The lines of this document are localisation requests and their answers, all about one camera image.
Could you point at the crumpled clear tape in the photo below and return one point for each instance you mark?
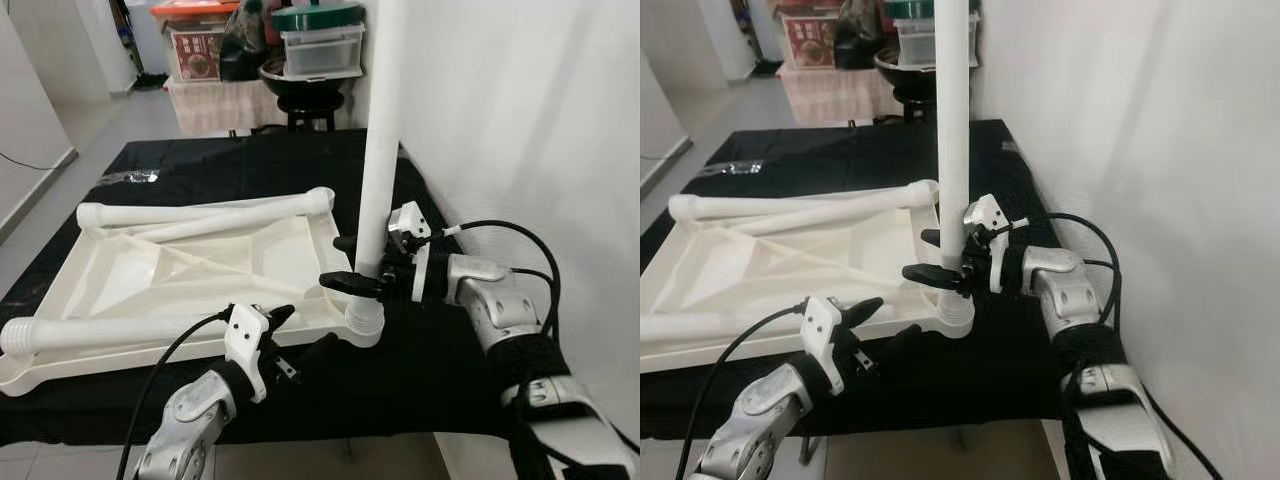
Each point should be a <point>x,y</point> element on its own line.
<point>130,177</point>
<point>735,167</point>

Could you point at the white plastic table leg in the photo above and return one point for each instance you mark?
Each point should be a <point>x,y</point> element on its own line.
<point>870,200</point>
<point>955,130</point>
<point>710,206</point>
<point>120,333</point>
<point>270,208</point>
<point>380,150</point>
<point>120,213</point>
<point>720,322</point>

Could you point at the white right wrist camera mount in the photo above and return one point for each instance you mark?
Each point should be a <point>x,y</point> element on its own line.
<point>408,222</point>
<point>985,220</point>

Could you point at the orange lid storage bin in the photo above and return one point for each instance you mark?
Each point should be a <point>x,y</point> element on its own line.
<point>190,10</point>
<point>810,5</point>

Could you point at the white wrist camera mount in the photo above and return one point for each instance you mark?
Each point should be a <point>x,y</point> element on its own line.
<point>245,340</point>
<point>408,222</point>
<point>822,335</point>
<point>985,220</point>

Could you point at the grey tape strip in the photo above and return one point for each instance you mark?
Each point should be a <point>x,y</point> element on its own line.
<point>1010,147</point>

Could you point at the clear plastic storage box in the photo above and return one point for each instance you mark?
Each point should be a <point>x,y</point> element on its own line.
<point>920,42</point>
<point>322,50</point>

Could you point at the black wok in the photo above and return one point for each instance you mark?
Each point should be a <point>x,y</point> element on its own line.
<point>905,78</point>
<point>305,85</point>

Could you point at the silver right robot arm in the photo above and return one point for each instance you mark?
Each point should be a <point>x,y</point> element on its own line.
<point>500,300</point>
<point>1065,290</point>

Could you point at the red printed box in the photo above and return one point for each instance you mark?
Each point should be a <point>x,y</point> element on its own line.
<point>195,55</point>
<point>808,40</point>

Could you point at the beige table cover cloth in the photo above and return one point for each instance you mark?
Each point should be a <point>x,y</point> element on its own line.
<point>225,105</point>
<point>840,95</point>

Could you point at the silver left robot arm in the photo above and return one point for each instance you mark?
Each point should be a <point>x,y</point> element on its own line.
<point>185,420</point>
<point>760,420</point>

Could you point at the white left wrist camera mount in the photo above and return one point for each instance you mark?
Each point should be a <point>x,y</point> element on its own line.
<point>245,340</point>
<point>822,335</point>

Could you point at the black tablecloth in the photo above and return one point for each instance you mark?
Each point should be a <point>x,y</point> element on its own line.
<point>1000,370</point>
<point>420,370</point>

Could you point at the white plastic table top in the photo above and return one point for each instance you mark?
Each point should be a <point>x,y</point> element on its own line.
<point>800,260</point>
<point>200,270</point>

